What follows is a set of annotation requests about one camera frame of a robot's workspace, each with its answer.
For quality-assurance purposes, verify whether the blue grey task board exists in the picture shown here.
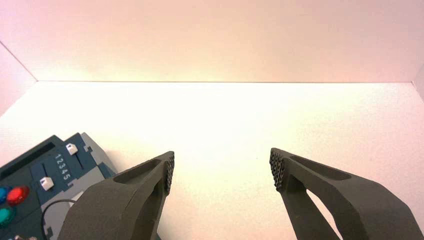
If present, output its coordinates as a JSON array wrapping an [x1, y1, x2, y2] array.
[[0, 132, 119, 240]]

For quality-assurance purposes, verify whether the red round button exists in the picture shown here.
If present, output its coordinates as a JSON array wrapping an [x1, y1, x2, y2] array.
[[6, 185, 31, 207]]

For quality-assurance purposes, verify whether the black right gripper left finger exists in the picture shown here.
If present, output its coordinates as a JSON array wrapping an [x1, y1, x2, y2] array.
[[57, 150, 176, 240]]

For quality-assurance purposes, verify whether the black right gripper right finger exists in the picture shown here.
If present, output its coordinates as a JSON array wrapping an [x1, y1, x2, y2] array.
[[268, 147, 424, 240]]

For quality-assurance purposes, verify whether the blue round button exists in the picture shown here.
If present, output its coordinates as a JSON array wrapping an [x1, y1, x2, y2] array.
[[0, 186, 11, 206]]

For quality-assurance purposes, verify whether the teal round button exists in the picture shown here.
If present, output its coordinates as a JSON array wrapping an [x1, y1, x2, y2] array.
[[0, 206, 17, 230]]

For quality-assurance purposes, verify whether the thin black cable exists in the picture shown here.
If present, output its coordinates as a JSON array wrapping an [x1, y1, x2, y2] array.
[[40, 199, 78, 240]]

